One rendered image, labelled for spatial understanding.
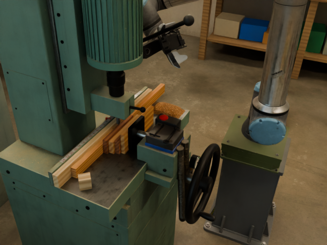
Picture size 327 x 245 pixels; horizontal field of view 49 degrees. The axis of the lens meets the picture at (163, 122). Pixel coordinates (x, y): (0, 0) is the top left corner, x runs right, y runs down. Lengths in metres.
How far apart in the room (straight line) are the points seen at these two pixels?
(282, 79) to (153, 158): 0.61
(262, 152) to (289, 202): 0.79
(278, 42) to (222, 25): 2.73
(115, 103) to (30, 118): 0.35
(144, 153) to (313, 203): 1.56
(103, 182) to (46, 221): 0.47
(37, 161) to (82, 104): 0.30
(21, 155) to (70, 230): 0.34
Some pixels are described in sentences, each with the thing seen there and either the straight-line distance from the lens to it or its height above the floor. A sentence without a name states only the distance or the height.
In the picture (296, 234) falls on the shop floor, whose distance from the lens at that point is 2.30.
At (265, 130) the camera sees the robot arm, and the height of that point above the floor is 0.83.
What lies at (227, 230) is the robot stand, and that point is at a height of 0.02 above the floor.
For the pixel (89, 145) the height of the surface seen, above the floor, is 0.95.
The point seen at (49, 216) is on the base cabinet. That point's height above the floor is 0.59.
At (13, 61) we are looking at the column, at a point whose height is 1.16.
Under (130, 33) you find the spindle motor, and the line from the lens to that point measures 1.06.
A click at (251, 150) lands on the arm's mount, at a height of 0.64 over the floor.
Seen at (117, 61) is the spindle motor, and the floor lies 1.23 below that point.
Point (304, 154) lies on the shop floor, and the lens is 2.89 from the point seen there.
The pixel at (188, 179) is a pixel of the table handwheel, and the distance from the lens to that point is 1.26.
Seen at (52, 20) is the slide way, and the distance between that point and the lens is 1.16.
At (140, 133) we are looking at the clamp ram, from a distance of 1.22.
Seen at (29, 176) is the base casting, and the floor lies 0.77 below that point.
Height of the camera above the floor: 1.68
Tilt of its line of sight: 34 degrees down
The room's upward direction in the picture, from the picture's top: 2 degrees clockwise
